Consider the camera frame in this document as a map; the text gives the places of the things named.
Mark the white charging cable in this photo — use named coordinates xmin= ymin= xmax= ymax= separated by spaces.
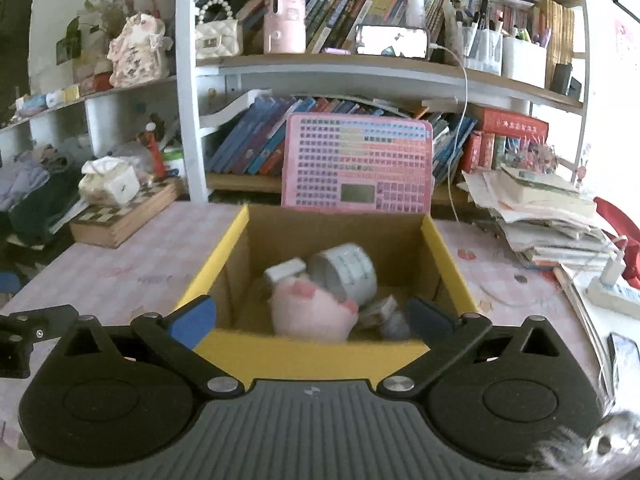
xmin=427 ymin=42 xmax=471 ymax=223

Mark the white jar green label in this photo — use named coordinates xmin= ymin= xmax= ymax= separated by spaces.
xmin=162 ymin=147 xmax=187 ymax=181

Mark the wide clear tape roll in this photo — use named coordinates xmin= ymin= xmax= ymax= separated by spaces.
xmin=306 ymin=243 xmax=378 ymax=306

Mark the floral tissue box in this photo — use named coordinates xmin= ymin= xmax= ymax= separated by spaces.
xmin=79 ymin=156 xmax=141 ymax=207

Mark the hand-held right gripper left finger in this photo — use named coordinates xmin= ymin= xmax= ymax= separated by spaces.
xmin=52 ymin=296 xmax=246 ymax=401

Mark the dark green cloth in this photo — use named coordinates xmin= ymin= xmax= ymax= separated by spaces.
xmin=7 ymin=175 xmax=83 ymax=246

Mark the pink cylindrical device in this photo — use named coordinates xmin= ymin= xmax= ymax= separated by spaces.
xmin=263 ymin=0 xmax=307 ymax=54

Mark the colourful paper flower craft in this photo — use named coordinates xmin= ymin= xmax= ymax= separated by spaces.
xmin=505 ymin=137 xmax=558 ymax=173

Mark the row of blue books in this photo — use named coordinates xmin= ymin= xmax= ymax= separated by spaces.
xmin=206 ymin=94 xmax=481 ymax=178

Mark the white power strip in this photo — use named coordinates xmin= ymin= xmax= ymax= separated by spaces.
xmin=586 ymin=277 xmax=640 ymax=318

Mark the stack of books and papers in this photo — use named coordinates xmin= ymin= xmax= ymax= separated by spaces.
xmin=460 ymin=162 xmax=621 ymax=271

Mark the floral fabric doll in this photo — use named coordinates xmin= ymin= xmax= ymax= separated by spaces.
xmin=107 ymin=12 xmax=173 ymax=88

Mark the yellow cardboard box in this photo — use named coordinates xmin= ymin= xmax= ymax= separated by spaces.
xmin=172 ymin=203 xmax=480 ymax=393

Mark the white bookshelf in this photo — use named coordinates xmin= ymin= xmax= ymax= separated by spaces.
xmin=0 ymin=0 xmax=588 ymax=206

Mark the smartphone with white cable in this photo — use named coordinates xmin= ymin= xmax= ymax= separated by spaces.
xmin=355 ymin=24 xmax=431 ymax=59

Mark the red box on shelf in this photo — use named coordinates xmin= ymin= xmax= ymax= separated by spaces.
xmin=472 ymin=106 xmax=550 ymax=136

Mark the row of colourful upright books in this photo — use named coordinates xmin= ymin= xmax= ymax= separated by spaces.
xmin=235 ymin=0 xmax=453 ymax=55

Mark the small white box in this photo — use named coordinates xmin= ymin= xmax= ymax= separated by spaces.
xmin=359 ymin=296 xmax=398 ymax=328

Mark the white pen holder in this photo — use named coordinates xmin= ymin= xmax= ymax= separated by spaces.
xmin=501 ymin=35 xmax=548 ymax=88

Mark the green potted plant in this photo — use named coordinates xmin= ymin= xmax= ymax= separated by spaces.
xmin=55 ymin=0 xmax=126 ymax=66

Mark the white quilted handbag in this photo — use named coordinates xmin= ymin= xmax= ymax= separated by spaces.
xmin=194 ymin=0 xmax=243 ymax=60

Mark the dark smartphone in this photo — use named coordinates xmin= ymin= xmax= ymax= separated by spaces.
xmin=607 ymin=332 xmax=640 ymax=386

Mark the purple cloth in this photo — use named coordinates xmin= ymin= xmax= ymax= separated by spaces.
xmin=0 ymin=157 xmax=51 ymax=211

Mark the white plugged charger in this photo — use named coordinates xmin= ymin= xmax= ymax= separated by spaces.
xmin=600 ymin=235 xmax=628 ymax=286

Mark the pink plush paw toy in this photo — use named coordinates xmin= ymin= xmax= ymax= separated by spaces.
xmin=269 ymin=277 xmax=360 ymax=345

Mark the pink learning board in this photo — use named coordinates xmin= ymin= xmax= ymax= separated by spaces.
xmin=281 ymin=112 xmax=434 ymax=216

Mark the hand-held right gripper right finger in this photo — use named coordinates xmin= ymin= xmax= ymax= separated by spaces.
xmin=376 ymin=297 xmax=572 ymax=401

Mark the wooden chessboard box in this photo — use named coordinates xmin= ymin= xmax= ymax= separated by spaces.
xmin=69 ymin=180 xmax=183 ymax=249

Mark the white charger adapter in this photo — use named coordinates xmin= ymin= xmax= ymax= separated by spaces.
xmin=263 ymin=258 xmax=307 ymax=286

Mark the clear pen holder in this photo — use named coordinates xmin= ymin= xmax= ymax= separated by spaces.
xmin=452 ymin=0 xmax=503 ymax=76

